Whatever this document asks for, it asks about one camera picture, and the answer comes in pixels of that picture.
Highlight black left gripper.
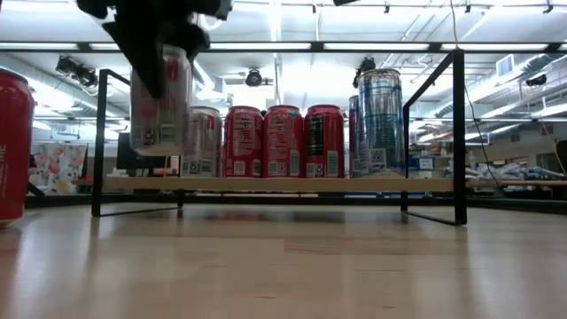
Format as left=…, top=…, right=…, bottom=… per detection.
left=75, top=0, right=234, bottom=99

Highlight blue white boxes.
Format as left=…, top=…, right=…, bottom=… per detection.
left=409, top=154, right=438, bottom=172

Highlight black monitor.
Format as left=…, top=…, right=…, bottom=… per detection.
left=115, top=131, right=181, bottom=170

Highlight wooden shelf black metal frame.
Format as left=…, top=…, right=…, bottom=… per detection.
left=90, top=48, right=469, bottom=227

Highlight white plastic bags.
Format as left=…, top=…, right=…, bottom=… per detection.
left=476, top=161, right=532, bottom=181

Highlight black ceiling spotlight cluster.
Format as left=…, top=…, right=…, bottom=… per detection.
left=55, top=55, right=99, bottom=89
left=353, top=56, right=377, bottom=89

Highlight thin hanging cable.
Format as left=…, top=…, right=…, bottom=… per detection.
left=449, top=0, right=500, bottom=187

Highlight red Coca-Cola can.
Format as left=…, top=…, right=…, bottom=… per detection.
left=222, top=105, right=266, bottom=179

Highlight silver blue Red Bull can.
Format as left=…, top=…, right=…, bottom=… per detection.
left=347, top=94, right=362, bottom=179
left=356, top=67, right=407, bottom=179

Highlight long linear ceiling light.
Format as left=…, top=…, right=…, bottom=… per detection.
left=0, top=41, right=567, bottom=54

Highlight colourful floral print cloth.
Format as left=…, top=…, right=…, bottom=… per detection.
left=28, top=141, right=89, bottom=197

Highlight wooden workbench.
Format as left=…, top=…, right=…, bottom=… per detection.
left=464, top=178, right=567, bottom=190

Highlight blue wrapped bundle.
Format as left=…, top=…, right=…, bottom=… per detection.
left=529, top=166, right=567, bottom=181

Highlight dark monitor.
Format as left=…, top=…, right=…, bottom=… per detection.
left=555, top=140, right=567, bottom=176

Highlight red Coke Zero can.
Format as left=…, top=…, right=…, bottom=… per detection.
left=303, top=104, right=346, bottom=179

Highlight white duct vent grille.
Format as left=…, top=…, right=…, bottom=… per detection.
left=495, top=53, right=515, bottom=79

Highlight white ceiling duct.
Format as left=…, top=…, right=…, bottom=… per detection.
left=409, top=52, right=567, bottom=145

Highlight silver Diet Coke can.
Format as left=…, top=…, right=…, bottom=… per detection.
left=180, top=105, right=224, bottom=179
left=129, top=43, right=194, bottom=158

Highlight black table frame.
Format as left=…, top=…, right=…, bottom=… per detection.
left=24, top=193, right=567, bottom=217

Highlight orange Fanta can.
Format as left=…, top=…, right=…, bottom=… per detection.
left=0, top=67, right=36, bottom=229
left=263, top=105, right=305, bottom=179

